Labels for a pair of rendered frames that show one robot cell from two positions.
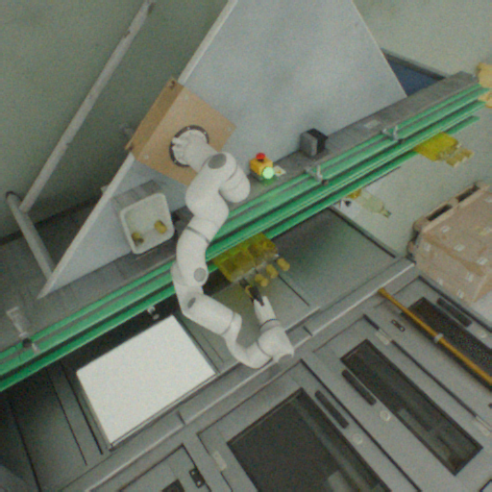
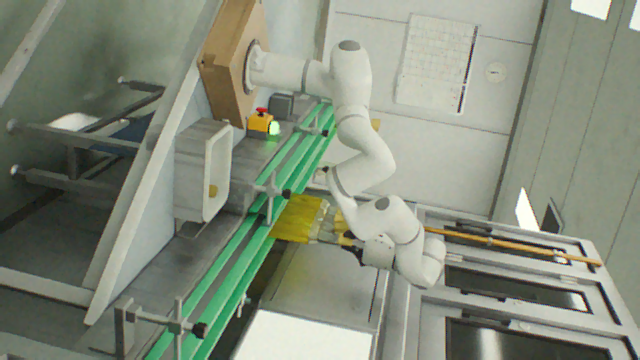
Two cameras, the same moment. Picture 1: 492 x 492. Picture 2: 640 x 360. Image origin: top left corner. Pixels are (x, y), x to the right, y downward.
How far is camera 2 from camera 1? 133 cm
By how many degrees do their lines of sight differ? 46
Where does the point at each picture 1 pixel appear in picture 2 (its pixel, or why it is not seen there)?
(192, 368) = (345, 342)
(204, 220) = (361, 106)
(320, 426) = (492, 334)
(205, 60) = not seen: outside the picture
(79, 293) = (160, 290)
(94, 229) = (158, 185)
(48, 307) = not seen: hidden behind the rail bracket
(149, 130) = (230, 35)
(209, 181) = (360, 59)
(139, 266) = (207, 244)
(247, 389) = (411, 337)
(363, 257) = not seen: hidden behind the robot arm
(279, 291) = (341, 252)
